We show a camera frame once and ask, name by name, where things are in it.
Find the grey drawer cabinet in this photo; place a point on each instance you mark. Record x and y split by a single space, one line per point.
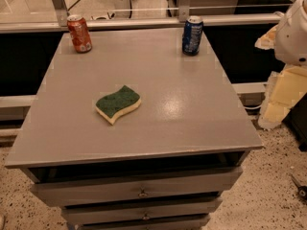
190 117

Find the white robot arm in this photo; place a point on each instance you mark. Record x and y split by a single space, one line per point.
291 35

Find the bottom grey drawer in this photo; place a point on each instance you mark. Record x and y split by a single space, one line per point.
193 222

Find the middle grey drawer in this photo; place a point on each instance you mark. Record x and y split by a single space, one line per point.
142 211

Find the red coke can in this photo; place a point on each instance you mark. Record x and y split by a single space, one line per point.
79 33

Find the green and yellow sponge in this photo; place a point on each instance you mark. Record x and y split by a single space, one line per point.
118 104

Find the black caster wheel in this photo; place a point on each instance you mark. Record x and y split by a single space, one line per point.
302 190

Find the blue pepsi can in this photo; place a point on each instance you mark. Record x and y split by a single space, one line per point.
191 38

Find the grey drawer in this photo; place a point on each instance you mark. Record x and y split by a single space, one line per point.
193 222
142 211
136 187

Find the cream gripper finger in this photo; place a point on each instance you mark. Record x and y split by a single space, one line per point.
267 40
283 91

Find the grey floor ledge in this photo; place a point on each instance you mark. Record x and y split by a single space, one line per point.
250 93

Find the metal window rail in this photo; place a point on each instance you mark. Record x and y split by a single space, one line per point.
135 24

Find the top grey drawer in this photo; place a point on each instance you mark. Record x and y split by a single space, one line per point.
136 187

